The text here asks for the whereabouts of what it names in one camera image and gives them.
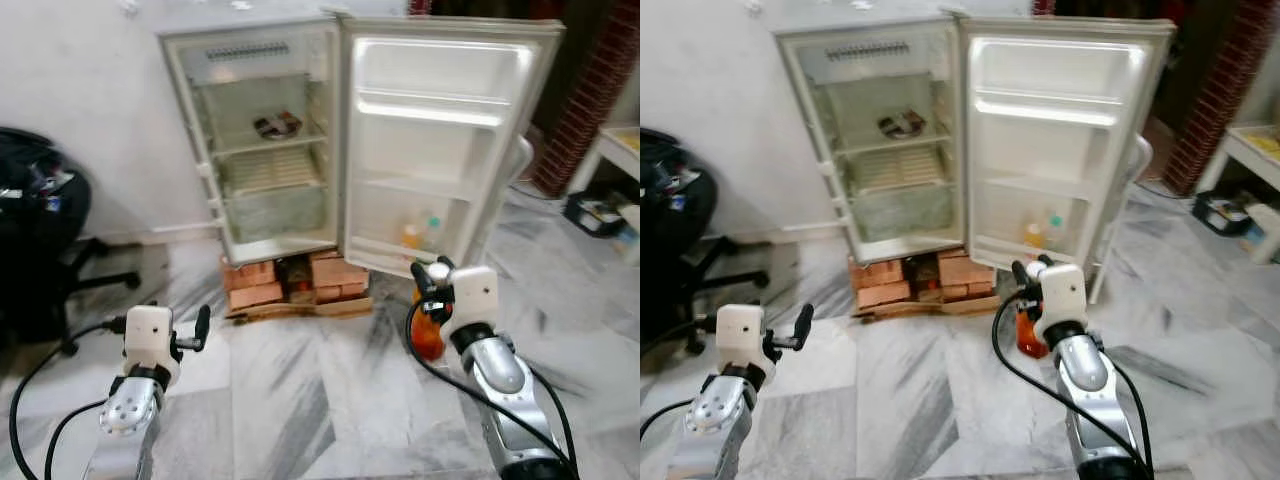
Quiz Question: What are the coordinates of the black box with contents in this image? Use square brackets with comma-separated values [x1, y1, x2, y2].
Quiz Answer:
[562, 189, 632, 240]
[1189, 189, 1257, 238]

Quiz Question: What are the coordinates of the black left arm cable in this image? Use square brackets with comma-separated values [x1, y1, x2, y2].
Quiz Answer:
[640, 315, 722, 353]
[8, 318, 127, 480]
[44, 398, 107, 480]
[640, 398, 703, 443]

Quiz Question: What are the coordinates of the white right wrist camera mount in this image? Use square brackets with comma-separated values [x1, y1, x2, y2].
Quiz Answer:
[440, 265, 500, 347]
[1034, 262, 1090, 347]

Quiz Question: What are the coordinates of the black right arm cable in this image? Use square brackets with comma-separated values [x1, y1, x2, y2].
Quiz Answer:
[404, 298, 576, 480]
[525, 362, 582, 473]
[990, 294, 1149, 480]
[1108, 358, 1154, 473]

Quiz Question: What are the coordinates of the clear fridge crisper drawer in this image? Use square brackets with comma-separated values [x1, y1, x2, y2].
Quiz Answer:
[221, 184, 330, 245]
[847, 184, 957, 245]

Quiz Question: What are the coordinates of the white fridge door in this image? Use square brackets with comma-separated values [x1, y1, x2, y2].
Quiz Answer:
[335, 12, 567, 283]
[955, 12, 1179, 303]

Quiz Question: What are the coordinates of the red brick pillar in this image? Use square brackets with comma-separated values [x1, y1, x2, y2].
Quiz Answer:
[1160, 0, 1277, 197]
[529, 0, 641, 197]

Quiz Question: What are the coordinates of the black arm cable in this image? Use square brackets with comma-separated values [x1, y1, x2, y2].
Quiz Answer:
[525, 362, 582, 473]
[640, 315, 722, 353]
[1108, 358, 1154, 473]
[990, 294, 1149, 480]
[640, 398, 703, 443]
[44, 398, 107, 480]
[404, 298, 576, 480]
[8, 318, 127, 480]

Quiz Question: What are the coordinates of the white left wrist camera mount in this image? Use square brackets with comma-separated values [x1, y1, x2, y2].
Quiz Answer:
[121, 305, 180, 387]
[714, 303, 770, 387]

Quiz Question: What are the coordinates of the flat wooden board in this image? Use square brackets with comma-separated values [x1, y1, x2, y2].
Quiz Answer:
[850, 294, 1003, 322]
[225, 295, 374, 324]

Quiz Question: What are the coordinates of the orange bottle with white cap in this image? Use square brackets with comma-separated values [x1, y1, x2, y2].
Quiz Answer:
[412, 262, 449, 362]
[1014, 260, 1053, 360]

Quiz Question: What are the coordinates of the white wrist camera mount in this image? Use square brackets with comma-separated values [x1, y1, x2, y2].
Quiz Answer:
[714, 303, 770, 387]
[121, 305, 180, 387]
[440, 265, 500, 347]
[1034, 262, 1090, 347]

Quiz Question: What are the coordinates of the black office chair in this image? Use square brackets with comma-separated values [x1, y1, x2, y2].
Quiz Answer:
[640, 127, 772, 357]
[0, 127, 142, 357]

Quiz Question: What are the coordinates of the white table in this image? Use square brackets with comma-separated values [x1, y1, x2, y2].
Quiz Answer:
[1195, 124, 1280, 267]
[569, 124, 641, 193]

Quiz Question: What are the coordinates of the white mini fridge body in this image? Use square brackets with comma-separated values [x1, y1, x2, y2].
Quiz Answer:
[158, 15, 347, 269]
[775, 20, 971, 267]

